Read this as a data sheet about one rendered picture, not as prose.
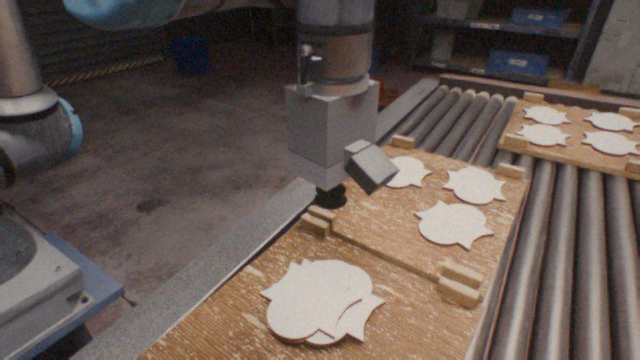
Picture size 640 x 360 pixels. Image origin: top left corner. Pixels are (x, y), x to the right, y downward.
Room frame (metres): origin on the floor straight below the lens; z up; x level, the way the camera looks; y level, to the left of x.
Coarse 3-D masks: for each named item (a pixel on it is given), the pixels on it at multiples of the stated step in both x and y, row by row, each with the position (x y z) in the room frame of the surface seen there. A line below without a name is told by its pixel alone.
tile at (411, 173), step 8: (392, 160) 0.80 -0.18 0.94; (400, 160) 0.80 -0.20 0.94; (408, 160) 0.80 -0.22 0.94; (416, 160) 0.80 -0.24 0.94; (400, 168) 0.76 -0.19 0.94; (408, 168) 0.76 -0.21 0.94; (416, 168) 0.76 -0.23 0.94; (400, 176) 0.73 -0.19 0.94; (408, 176) 0.73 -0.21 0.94; (416, 176) 0.73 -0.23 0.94; (424, 176) 0.73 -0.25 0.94; (392, 184) 0.69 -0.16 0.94; (400, 184) 0.69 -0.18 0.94; (408, 184) 0.69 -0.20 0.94; (416, 184) 0.69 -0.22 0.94
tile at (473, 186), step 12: (468, 168) 0.76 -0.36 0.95; (456, 180) 0.71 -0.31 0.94; (468, 180) 0.71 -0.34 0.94; (480, 180) 0.71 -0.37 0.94; (492, 180) 0.71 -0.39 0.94; (456, 192) 0.66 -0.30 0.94; (468, 192) 0.66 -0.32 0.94; (480, 192) 0.66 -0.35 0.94; (492, 192) 0.66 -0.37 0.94; (480, 204) 0.62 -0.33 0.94
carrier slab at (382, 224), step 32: (448, 160) 0.82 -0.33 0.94; (352, 192) 0.67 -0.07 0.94; (384, 192) 0.67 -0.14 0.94; (416, 192) 0.67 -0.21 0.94; (448, 192) 0.67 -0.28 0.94; (512, 192) 0.67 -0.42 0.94; (352, 224) 0.56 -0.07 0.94; (384, 224) 0.56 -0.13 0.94; (416, 224) 0.56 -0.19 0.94; (384, 256) 0.48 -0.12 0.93; (416, 256) 0.48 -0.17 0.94; (448, 256) 0.48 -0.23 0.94; (480, 256) 0.48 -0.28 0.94; (480, 288) 0.41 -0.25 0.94
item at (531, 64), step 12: (492, 48) 4.64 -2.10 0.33; (504, 48) 4.73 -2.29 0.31; (516, 48) 4.67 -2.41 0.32; (528, 48) 4.62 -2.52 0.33; (540, 48) 4.56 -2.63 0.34; (492, 60) 4.42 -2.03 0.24; (504, 60) 4.36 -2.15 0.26; (516, 60) 4.31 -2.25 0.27; (528, 60) 4.25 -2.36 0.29; (540, 60) 4.20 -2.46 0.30; (516, 72) 4.29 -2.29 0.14; (528, 72) 4.23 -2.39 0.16; (540, 72) 4.17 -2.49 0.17
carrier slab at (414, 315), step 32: (288, 256) 0.48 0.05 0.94; (320, 256) 0.47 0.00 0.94; (352, 256) 0.48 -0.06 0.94; (224, 288) 0.40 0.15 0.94; (256, 288) 0.40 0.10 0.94; (384, 288) 0.40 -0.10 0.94; (416, 288) 0.40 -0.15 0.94; (192, 320) 0.35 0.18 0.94; (224, 320) 0.35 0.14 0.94; (256, 320) 0.35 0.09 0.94; (384, 320) 0.35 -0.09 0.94; (416, 320) 0.35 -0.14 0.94; (448, 320) 0.35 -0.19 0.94; (160, 352) 0.30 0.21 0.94; (192, 352) 0.30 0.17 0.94; (224, 352) 0.30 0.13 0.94; (256, 352) 0.30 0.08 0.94; (288, 352) 0.30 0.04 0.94; (320, 352) 0.30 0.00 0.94; (352, 352) 0.30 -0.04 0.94; (384, 352) 0.30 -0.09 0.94; (416, 352) 0.30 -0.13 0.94; (448, 352) 0.30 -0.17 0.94
